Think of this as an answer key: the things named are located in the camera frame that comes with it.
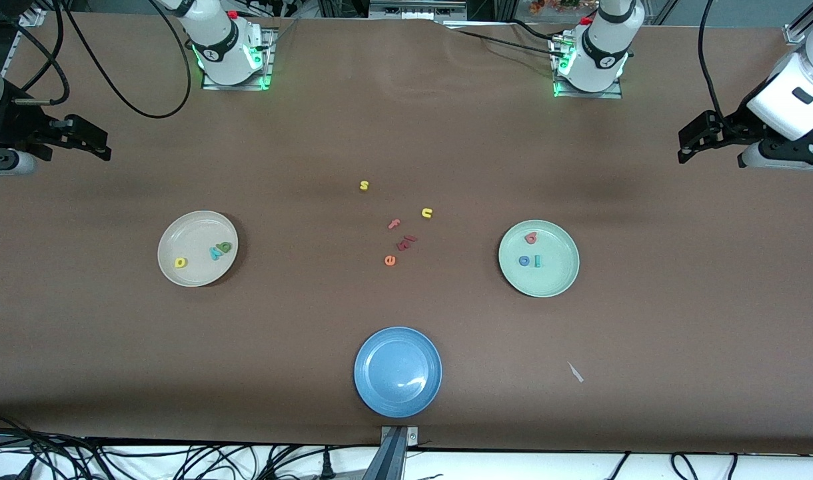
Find blue plate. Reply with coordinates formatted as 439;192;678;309
354;326;442;419

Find black cable on table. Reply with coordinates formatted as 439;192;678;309
446;19;562;58

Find orange artificial flowers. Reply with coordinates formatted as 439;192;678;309
530;0;597;15

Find black cable connector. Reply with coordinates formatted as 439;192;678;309
0;457;37;480

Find aluminium frame profile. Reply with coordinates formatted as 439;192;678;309
3;8;47;75
783;5;813;45

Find brown table cover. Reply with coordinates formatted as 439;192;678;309
0;12;813;455

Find pale green plate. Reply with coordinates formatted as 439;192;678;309
498;220;580;298

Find grey metal box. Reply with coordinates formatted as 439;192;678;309
369;0;467;19

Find beige brown plate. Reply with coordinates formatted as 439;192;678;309
158;211;239;287

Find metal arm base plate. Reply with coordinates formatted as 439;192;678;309
550;33;624;100
201;28;275;91

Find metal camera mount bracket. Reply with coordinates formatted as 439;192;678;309
379;425;419;480

